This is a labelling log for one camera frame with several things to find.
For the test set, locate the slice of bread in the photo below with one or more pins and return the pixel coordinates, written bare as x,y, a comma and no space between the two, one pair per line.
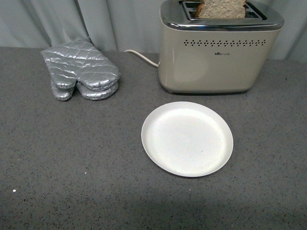
221,9

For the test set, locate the cream two-slot toaster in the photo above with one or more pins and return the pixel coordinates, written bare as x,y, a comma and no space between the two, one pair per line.
214,55

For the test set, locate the white round plate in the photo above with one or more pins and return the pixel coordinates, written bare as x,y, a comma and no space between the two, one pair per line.
187,139

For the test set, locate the upper silver quilted oven mitt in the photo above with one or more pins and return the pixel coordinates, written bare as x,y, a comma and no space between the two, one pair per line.
80,62

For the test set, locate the silver quilted oven mitt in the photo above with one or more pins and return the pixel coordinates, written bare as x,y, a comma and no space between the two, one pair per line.
66,94
80,62

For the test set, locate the grey curtain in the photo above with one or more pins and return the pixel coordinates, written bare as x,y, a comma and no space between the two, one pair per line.
112,25

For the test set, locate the lower silver quilted oven mitt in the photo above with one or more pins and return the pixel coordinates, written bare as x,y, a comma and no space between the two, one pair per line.
66,94

